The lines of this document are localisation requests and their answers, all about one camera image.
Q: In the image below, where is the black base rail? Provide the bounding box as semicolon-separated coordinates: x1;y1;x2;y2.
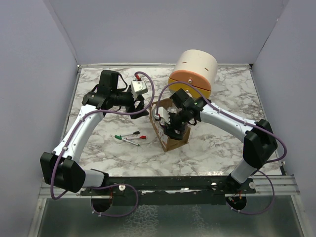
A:
80;176;256;206

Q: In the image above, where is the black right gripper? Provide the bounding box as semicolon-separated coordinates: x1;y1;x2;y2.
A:
163;109;189;142

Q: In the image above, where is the red capped marker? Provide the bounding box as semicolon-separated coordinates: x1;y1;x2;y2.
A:
126;136;147;140

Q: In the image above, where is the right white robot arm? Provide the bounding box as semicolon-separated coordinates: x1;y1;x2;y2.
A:
153;89;277;193

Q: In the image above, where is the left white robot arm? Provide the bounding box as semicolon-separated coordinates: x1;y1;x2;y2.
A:
40;70;149;195

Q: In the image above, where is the black capped marker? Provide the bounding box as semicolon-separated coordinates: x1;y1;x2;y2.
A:
120;131;140;137

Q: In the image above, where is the round pastel drawer cabinet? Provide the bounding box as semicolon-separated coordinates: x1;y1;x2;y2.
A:
168;49;218;98

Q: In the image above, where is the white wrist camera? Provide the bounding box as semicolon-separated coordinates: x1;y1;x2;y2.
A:
153;106;170;124
130;79;148;100

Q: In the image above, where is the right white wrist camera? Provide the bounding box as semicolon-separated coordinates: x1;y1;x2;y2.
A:
153;106;170;124

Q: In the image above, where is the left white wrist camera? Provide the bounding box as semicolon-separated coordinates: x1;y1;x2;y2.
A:
130;79;148;100

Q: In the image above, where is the green capped marker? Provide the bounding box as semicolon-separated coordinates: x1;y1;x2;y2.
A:
115;135;140;147

